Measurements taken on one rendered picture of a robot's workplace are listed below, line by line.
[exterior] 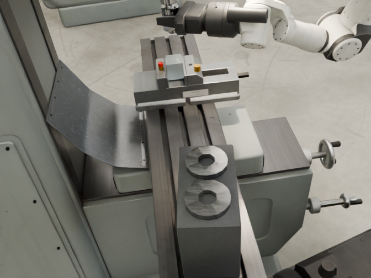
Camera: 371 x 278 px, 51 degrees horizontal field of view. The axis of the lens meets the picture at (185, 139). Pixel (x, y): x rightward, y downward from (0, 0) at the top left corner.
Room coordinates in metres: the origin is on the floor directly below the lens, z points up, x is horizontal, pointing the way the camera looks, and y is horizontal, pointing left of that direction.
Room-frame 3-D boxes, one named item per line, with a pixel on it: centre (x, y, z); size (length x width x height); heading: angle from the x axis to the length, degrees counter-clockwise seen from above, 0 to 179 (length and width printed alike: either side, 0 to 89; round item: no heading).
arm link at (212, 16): (0.97, -0.08, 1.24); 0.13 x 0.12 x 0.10; 158
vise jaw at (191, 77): (1.11, -0.05, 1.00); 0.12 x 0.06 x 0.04; 1
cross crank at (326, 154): (1.03, -0.49, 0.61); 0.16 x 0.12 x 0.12; 93
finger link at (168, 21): (0.98, 0.01, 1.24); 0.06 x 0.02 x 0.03; 68
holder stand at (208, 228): (0.53, -0.03, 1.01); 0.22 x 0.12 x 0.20; 175
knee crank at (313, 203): (0.89, -0.53, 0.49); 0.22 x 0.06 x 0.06; 93
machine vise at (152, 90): (1.11, -0.02, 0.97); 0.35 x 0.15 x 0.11; 91
